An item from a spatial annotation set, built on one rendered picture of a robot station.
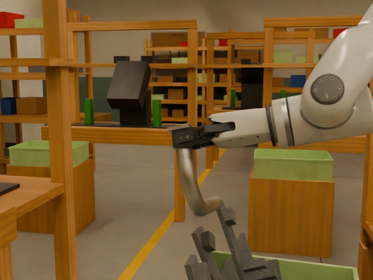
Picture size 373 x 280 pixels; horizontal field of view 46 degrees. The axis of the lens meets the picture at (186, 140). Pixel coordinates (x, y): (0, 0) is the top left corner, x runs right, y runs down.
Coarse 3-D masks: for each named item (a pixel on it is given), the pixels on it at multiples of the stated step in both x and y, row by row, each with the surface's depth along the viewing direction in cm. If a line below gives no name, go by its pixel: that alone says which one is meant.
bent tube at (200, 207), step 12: (180, 156) 78; (192, 156) 79; (180, 168) 78; (192, 168) 78; (180, 180) 79; (192, 180) 78; (192, 192) 78; (192, 204) 80; (204, 204) 82; (216, 204) 92
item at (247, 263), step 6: (240, 252) 113; (246, 252) 113; (246, 258) 112; (246, 264) 111; (252, 264) 110; (258, 264) 110; (264, 264) 109; (246, 270) 111; (252, 270) 111; (258, 270) 119; (270, 270) 118; (258, 276) 118; (264, 276) 118; (270, 276) 117; (276, 276) 118
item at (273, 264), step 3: (267, 261) 125; (270, 261) 124; (273, 261) 124; (276, 261) 124; (267, 264) 124; (270, 264) 124; (273, 264) 123; (276, 264) 123; (267, 267) 124; (270, 267) 123; (273, 267) 123; (276, 267) 123; (264, 270) 124; (276, 270) 122; (279, 270) 122; (279, 273) 122; (279, 276) 121
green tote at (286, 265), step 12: (216, 252) 130; (228, 252) 130; (288, 264) 124; (300, 264) 123; (312, 264) 122; (324, 264) 122; (288, 276) 125; (300, 276) 124; (312, 276) 123; (324, 276) 122; (336, 276) 121; (348, 276) 120
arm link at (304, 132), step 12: (300, 96) 73; (360, 96) 69; (288, 108) 72; (300, 108) 71; (360, 108) 69; (372, 108) 69; (300, 120) 71; (348, 120) 69; (360, 120) 69; (372, 120) 69; (300, 132) 72; (312, 132) 71; (324, 132) 70; (336, 132) 71; (348, 132) 71; (360, 132) 71; (372, 132) 71; (300, 144) 74
